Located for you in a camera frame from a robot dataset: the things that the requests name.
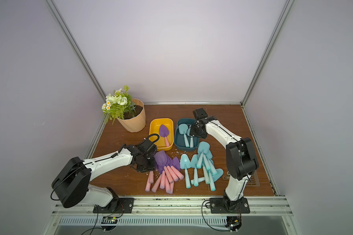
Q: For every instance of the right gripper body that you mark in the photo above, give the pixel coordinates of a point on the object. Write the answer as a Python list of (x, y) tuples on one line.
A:
[(192, 130)]

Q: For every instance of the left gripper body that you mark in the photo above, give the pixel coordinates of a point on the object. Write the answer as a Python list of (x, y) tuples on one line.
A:
[(147, 164)]

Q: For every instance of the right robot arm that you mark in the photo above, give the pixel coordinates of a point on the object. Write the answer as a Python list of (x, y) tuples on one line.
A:
[(241, 159)]

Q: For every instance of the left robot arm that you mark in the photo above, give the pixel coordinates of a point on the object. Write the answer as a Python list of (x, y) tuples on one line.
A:
[(72, 185)]

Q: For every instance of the dark teal storage box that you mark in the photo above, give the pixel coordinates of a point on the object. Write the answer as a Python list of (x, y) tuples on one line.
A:
[(179, 139)]

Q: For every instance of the yellow storage box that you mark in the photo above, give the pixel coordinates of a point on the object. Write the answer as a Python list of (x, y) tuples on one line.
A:
[(154, 129)]

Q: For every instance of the beige flower pot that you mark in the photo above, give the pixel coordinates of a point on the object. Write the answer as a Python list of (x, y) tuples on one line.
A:
[(137, 123)]

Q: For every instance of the green plant with white flowers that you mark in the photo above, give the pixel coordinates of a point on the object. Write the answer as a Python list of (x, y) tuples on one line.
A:
[(118, 104)]

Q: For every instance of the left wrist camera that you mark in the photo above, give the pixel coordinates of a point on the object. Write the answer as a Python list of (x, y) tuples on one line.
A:
[(148, 147)]

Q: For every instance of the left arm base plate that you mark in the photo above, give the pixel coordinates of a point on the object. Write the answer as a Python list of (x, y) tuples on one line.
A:
[(117, 205)]

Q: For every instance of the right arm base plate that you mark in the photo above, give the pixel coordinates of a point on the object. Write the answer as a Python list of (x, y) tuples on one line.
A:
[(224, 205)]

